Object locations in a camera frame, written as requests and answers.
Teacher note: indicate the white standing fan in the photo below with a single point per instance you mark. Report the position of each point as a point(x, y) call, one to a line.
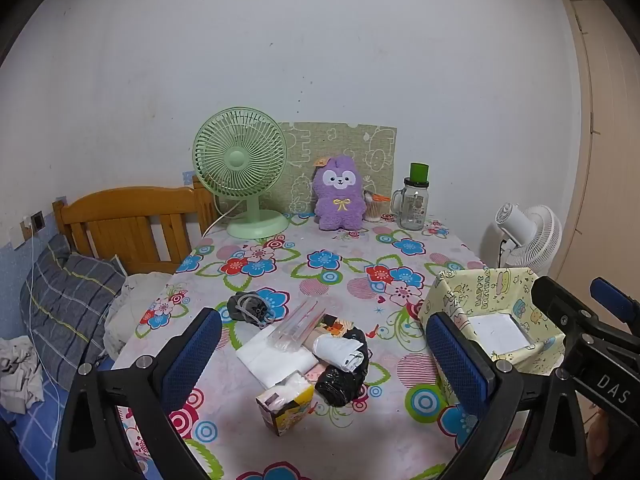
point(535, 240)

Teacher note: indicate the cotton swab tub orange lid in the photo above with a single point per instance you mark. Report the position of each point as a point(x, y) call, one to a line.
point(376, 210)

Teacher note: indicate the white bedding cloth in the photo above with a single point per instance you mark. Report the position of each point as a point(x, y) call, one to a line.
point(135, 300)

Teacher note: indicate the green patterned board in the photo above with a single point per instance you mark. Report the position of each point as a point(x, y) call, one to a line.
point(350, 140)

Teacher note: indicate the wooden bed headboard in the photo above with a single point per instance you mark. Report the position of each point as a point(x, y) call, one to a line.
point(125, 210)

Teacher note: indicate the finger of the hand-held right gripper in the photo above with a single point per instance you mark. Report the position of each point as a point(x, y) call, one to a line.
point(560, 310)
point(612, 297)

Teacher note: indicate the green desk fan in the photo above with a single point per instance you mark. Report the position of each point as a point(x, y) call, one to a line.
point(237, 160)

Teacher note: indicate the small yellow tissue pack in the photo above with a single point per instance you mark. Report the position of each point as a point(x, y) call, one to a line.
point(285, 410)

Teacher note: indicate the floral tablecloth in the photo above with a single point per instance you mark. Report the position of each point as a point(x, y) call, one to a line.
point(350, 260)

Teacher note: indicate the crumpled grey white cloth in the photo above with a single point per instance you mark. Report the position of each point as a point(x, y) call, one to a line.
point(20, 375)

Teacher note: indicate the clear plastic package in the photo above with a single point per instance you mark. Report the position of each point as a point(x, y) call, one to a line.
point(295, 330)

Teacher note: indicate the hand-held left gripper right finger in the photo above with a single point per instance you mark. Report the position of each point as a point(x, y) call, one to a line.
point(457, 360)

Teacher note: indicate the white folded sheet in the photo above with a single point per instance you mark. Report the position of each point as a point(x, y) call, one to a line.
point(280, 365)

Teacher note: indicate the yellow printed storage box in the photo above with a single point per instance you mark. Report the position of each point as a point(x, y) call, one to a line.
point(480, 290)

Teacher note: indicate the beige door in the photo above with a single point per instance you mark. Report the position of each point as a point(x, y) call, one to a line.
point(615, 160)

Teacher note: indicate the grey plaid pillow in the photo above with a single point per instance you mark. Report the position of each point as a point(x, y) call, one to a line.
point(70, 300)

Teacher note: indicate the glass jar with green lid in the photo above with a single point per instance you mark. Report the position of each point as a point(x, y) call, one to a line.
point(412, 205)

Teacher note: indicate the white paper sheet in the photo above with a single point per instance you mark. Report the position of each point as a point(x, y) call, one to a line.
point(500, 332)

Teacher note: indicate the black plastic bag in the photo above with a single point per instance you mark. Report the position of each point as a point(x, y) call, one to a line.
point(340, 385)

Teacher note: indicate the blue checked bed sheet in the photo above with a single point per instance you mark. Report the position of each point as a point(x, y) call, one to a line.
point(35, 440)

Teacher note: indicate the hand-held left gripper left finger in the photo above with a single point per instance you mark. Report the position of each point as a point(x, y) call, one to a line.
point(192, 355)

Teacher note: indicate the purple plush toy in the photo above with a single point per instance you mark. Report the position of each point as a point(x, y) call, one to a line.
point(340, 205)

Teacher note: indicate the wall socket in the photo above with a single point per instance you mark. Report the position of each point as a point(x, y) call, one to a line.
point(36, 220)

